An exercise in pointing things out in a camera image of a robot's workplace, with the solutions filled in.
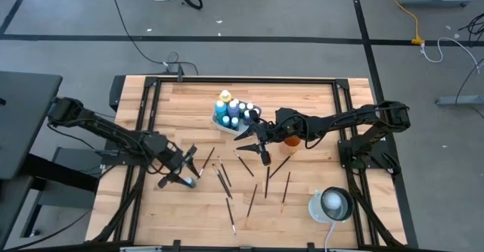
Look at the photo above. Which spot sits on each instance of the round white table lamp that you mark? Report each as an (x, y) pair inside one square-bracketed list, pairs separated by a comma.
[(342, 206)]

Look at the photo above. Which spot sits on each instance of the black control box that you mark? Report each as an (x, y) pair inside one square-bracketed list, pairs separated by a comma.
[(116, 93)]

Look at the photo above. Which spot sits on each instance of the small green paint bottle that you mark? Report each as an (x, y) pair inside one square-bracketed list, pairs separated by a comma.
[(242, 108)]

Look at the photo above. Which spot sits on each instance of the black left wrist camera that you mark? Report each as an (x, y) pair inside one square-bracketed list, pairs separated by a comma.
[(174, 158)]

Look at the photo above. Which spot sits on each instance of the large teal paint bottle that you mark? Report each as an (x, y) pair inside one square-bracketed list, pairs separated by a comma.
[(220, 110)]

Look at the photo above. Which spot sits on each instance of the orange plastic cup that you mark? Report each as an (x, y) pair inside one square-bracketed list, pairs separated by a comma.
[(292, 143)]

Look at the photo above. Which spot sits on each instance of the black aluminium table frame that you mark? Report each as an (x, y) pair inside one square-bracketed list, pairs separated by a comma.
[(246, 80)]

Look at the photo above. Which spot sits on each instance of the black side desk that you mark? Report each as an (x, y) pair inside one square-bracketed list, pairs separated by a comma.
[(26, 131)]

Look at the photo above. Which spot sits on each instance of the large yellow paint bottle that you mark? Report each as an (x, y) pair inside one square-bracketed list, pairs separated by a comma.
[(225, 97)]

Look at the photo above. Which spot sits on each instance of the small teal paint bottle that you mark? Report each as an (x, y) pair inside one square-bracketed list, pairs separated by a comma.
[(191, 184), (234, 122)]

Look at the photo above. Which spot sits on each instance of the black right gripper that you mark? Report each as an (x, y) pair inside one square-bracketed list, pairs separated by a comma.
[(266, 156)]

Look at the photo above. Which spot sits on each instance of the grey desk foot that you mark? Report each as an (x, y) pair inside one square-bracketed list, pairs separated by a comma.
[(459, 100)]

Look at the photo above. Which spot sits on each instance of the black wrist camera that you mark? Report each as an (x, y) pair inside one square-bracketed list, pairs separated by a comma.
[(174, 158), (288, 120)]

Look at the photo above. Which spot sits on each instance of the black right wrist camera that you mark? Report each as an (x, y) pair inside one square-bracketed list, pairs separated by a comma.
[(288, 120)]

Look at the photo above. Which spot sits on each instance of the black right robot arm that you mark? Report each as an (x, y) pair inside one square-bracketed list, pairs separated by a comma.
[(359, 116)]

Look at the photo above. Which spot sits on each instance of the large periwinkle blue paint bottle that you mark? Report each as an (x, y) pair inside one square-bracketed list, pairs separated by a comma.
[(233, 111)]

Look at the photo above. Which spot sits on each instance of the small blue paint bottle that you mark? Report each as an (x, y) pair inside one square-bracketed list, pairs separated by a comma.
[(246, 116), (226, 121)]

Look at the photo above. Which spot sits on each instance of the white plastic caddy tray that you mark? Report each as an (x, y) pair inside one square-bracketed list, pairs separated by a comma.
[(221, 128)]

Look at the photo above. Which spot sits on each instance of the small red-brown paint bottle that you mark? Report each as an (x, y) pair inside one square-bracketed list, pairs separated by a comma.
[(250, 106), (256, 111)]

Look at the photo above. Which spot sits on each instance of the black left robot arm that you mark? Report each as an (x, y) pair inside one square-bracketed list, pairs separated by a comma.
[(109, 129)]

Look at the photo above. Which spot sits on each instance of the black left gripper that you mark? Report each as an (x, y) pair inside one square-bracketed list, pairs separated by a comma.
[(175, 161)]

